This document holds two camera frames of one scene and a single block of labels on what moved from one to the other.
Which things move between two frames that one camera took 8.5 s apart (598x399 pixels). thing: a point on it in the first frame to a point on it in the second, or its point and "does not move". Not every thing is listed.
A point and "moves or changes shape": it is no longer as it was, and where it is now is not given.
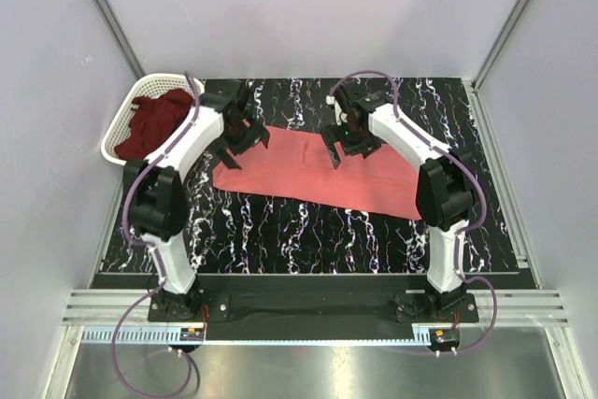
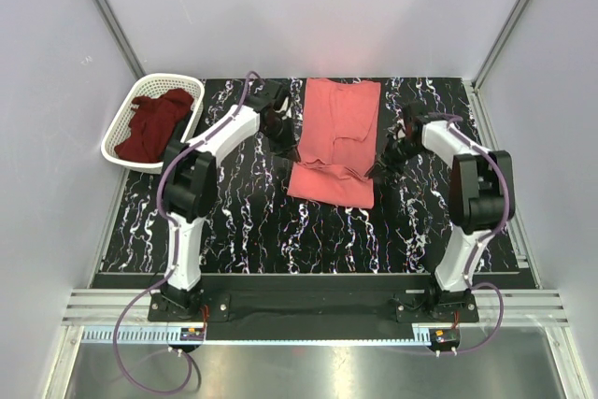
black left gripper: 255,133 to 288,147
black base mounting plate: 311,302 does not move
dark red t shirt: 152,121 does not move
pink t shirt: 300,165 moves or changes shape
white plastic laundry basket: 147,85 does not move
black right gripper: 333,134 to 387,163
